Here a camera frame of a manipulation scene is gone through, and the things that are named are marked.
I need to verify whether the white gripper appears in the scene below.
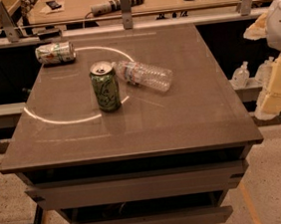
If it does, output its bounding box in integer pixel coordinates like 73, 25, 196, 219
243, 0, 281, 120

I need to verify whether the clear plastic water bottle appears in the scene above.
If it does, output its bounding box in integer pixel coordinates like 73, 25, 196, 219
113, 61, 173, 93

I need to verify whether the green upright soda can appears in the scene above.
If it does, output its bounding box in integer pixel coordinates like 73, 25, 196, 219
90, 61, 122, 112

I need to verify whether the white lying soda can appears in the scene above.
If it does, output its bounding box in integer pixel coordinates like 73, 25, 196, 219
35, 42, 76, 65

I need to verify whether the right sanitizer pump bottle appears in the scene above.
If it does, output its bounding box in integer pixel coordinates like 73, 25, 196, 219
255, 56, 274, 85

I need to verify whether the sanitizer pump bottle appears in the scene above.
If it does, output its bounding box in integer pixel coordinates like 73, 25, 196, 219
231, 61, 250, 89
255, 56, 274, 85

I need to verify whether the left sanitizer pump bottle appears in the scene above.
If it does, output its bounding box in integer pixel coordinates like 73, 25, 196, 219
231, 61, 250, 89

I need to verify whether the upper cabinet drawer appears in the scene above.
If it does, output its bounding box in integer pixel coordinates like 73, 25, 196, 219
27, 159, 248, 210

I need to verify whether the grey drawer cabinet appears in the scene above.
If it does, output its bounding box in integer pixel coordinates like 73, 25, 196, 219
1, 24, 262, 224

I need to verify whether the black smartphone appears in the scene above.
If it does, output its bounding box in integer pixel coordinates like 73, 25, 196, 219
46, 0, 61, 10

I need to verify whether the middle metal bracket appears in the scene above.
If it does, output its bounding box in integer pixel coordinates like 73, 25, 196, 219
120, 0, 134, 29

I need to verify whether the left metal bracket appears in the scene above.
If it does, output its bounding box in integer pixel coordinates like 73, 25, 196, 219
0, 0, 20, 43

